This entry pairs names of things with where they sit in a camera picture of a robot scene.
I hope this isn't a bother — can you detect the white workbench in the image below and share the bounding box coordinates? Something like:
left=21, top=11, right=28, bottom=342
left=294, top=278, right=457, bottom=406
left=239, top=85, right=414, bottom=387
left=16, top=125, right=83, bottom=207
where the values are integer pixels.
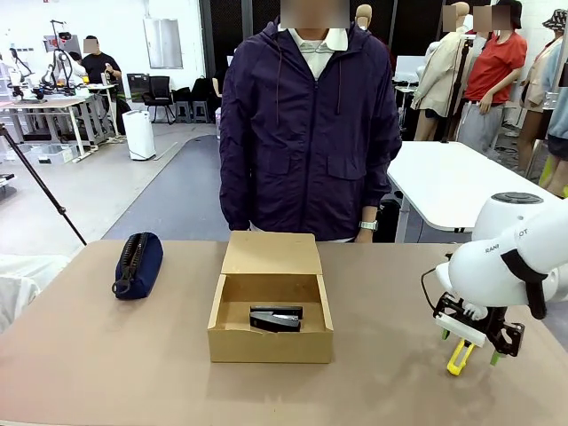
left=0, top=97, right=90, bottom=164

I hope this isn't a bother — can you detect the white table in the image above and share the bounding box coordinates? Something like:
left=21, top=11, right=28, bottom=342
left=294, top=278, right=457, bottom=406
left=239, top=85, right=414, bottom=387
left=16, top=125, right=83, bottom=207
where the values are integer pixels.
left=386, top=140, right=561, bottom=243

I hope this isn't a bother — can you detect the black office chair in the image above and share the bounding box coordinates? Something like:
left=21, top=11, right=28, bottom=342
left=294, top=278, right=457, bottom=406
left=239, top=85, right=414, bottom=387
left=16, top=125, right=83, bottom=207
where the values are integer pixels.
left=142, top=75, right=177, bottom=126

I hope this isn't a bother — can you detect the black tripod leg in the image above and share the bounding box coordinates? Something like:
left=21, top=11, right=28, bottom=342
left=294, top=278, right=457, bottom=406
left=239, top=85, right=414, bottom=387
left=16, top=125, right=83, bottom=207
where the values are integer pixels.
left=0, top=123, right=88, bottom=247

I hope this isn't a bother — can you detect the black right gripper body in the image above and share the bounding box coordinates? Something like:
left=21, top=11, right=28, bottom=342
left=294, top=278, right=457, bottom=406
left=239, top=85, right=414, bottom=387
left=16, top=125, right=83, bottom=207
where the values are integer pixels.
left=447, top=299, right=508, bottom=335

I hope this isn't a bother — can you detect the white air purifier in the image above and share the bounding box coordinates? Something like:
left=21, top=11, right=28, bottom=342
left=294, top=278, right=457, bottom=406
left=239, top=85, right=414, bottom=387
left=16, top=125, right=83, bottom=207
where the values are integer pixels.
left=122, top=110, right=157, bottom=162

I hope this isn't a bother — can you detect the white lab robot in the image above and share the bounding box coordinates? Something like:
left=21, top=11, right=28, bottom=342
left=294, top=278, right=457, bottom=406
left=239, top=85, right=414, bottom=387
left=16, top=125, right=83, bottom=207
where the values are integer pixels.
left=42, top=20, right=88, bottom=97

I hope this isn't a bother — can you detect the yellow utility knife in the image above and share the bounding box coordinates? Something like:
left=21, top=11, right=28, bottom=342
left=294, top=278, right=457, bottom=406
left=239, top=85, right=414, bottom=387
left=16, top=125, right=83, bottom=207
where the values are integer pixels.
left=446, top=339, right=477, bottom=377

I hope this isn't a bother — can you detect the man in black t-shirt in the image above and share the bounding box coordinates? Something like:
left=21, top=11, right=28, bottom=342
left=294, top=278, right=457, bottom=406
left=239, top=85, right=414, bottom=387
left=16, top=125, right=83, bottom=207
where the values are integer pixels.
left=81, top=35, right=130, bottom=134

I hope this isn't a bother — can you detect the brown cardboard box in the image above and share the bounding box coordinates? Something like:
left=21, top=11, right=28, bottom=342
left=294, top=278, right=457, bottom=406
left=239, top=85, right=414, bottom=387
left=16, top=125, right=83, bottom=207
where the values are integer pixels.
left=207, top=230, right=335, bottom=365

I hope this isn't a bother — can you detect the figure in red shirt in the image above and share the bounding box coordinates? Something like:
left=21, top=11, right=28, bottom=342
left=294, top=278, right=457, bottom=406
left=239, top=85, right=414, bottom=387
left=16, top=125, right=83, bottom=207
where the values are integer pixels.
left=456, top=0, right=529, bottom=157

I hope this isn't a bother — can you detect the navy zipper pencil case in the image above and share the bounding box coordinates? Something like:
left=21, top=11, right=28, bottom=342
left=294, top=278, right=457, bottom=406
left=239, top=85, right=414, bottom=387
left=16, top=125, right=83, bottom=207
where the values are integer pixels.
left=110, top=231, right=164, bottom=302

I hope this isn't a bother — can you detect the person in purple jacket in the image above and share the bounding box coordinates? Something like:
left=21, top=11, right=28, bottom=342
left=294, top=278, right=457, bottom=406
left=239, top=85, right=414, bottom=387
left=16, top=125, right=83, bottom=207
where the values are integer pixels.
left=218, top=0, right=403, bottom=244

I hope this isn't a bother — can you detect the grey wall panel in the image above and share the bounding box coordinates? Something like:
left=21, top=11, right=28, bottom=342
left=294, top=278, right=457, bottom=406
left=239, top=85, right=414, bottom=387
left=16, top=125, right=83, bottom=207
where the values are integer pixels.
left=142, top=18, right=185, bottom=70

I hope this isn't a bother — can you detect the black stand pole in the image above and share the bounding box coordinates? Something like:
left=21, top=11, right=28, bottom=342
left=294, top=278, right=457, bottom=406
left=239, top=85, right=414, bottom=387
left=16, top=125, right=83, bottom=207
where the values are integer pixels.
left=441, top=37, right=472, bottom=144

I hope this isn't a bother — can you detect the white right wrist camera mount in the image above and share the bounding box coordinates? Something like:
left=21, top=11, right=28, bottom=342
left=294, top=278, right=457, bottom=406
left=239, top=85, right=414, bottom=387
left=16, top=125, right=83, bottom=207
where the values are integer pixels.
left=434, top=310, right=486, bottom=349

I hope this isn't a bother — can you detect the black stapler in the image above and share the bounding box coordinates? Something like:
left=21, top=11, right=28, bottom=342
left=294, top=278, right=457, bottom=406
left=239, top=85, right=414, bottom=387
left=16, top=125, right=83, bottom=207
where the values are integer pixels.
left=248, top=304, right=306, bottom=335

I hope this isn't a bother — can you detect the mannequin in dark red top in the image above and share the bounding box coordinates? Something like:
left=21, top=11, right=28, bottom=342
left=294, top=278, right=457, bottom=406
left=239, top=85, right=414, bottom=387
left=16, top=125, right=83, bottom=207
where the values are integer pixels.
left=354, top=4, right=397, bottom=90

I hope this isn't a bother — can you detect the mannequin in beige jacket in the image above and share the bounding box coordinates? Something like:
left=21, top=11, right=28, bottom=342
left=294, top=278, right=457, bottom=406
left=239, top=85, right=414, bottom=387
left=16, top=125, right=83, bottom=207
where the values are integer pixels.
left=410, top=2, right=474, bottom=143

